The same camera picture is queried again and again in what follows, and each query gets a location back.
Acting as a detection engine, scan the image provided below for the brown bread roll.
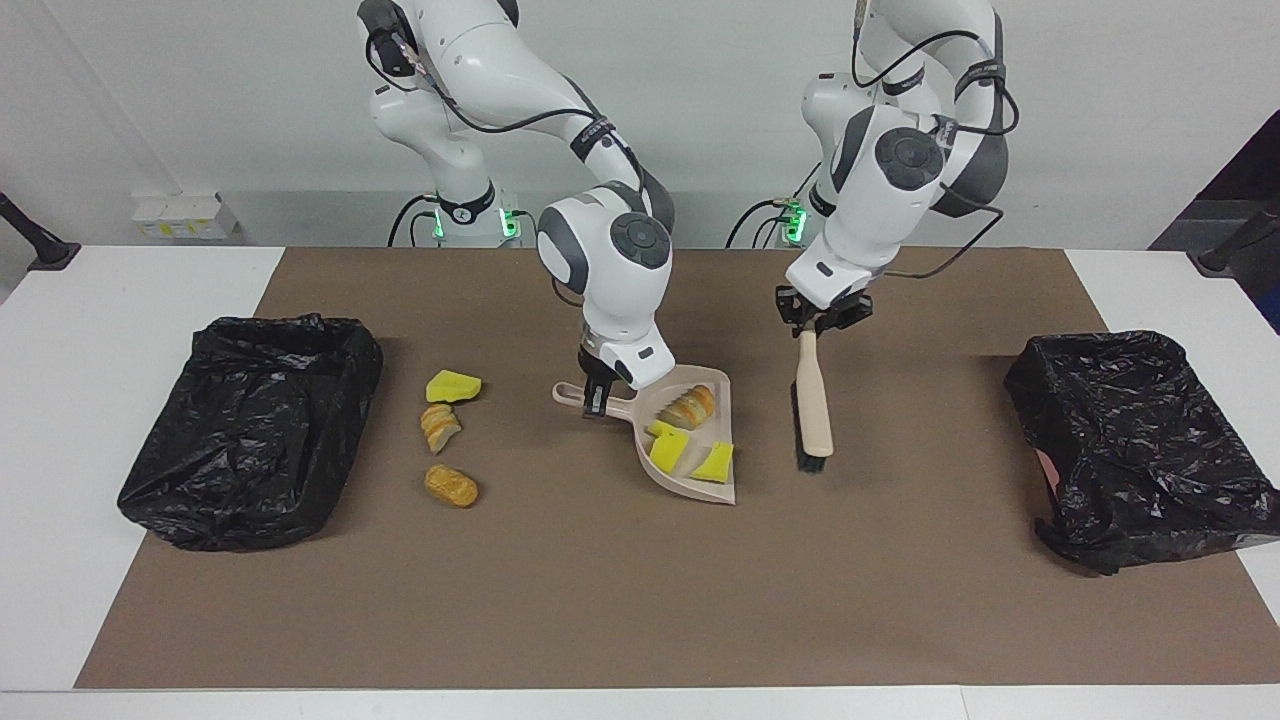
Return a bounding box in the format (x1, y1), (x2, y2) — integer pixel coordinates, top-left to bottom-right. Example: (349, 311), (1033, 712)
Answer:
(424, 465), (479, 508)

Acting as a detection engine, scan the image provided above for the striped bread piece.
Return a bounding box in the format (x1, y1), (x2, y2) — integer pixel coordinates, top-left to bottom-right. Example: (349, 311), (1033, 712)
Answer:
(660, 385), (717, 431)
(420, 403), (463, 456)

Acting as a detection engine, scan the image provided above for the beige plastic dustpan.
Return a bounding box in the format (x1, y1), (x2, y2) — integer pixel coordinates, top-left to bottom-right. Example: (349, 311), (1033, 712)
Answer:
(552, 365), (739, 506)

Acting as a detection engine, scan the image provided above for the black camera stand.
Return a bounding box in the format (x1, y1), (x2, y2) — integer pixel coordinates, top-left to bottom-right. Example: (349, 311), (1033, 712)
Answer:
(0, 192), (81, 271)
(1188, 205), (1280, 279)

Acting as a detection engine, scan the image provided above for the yellow sponge piece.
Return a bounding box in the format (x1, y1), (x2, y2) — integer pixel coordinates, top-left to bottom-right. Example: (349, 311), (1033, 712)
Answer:
(648, 420), (691, 475)
(690, 442), (735, 483)
(426, 370), (483, 404)

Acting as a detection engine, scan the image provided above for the white power strip box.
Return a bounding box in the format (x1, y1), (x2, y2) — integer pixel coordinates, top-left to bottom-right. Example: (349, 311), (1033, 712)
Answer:
(132, 192), (241, 241)

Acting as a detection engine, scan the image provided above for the black bag lined pink bin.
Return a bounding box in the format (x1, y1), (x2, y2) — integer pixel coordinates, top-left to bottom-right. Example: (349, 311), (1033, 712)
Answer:
(1004, 330), (1280, 576)

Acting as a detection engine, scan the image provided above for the beige hand brush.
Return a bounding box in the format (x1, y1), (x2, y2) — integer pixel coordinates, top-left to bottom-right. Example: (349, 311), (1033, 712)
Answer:
(790, 325), (836, 473)

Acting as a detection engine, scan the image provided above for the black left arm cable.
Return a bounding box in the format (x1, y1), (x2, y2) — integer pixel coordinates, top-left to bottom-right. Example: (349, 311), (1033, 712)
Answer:
(850, 0), (1021, 281)

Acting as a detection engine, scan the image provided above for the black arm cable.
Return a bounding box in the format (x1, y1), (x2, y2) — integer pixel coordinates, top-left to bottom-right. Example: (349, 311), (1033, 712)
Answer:
(357, 20), (651, 201)
(850, 0), (1021, 281)

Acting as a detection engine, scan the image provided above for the brown table mat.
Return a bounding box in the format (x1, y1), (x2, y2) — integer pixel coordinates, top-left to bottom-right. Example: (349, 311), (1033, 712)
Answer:
(75, 247), (1280, 689)

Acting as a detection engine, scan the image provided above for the black base cable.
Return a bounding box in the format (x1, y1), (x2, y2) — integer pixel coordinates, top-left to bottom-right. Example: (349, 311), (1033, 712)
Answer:
(725, 195), (801, 249)
(388, 193), (441, 248)

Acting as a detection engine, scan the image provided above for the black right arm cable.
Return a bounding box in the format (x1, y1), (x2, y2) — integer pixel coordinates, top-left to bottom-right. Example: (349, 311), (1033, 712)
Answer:
(357, 20), (651, 201)

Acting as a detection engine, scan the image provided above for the dark furniture panel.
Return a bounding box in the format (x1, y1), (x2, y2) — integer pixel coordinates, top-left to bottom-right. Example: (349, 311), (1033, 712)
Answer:
(1150, 110), (1280, 331)

